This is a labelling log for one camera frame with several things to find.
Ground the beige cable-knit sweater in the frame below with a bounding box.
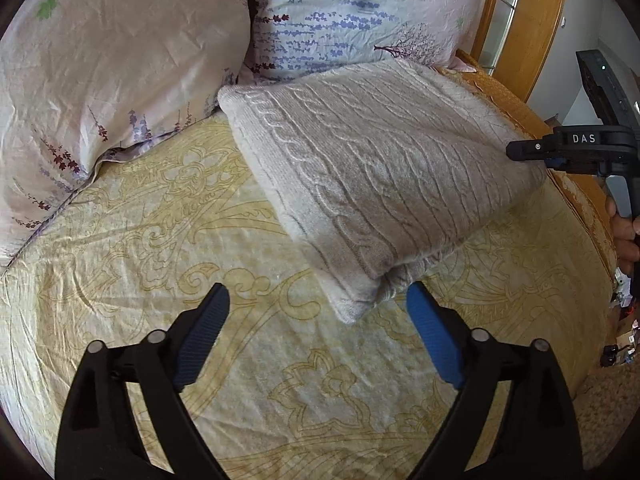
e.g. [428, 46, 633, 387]
[217, 57, 549, 325]

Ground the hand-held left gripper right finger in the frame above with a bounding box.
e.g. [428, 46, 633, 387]
[406, 282, 585, 480]

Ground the yellow patterned bedsheet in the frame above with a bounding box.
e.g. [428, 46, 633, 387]
[0, 49, 622, 480]

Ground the wooden headboard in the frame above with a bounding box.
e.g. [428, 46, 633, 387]
[471, 0, 572, 103]

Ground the person's right hand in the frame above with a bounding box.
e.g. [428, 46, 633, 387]
[605, 195, 640, 272]

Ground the floral print pillow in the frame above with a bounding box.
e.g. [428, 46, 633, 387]
[0, 0, 252, 267]
[239, 0, 493, 82]

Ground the pile of assorted clutter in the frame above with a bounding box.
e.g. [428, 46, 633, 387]
[599, 266, 640, 367]

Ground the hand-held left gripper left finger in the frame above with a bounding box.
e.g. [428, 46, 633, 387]
[55, 282, 231, 480]

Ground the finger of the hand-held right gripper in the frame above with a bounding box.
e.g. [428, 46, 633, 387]
[506, 127, 629, 177]

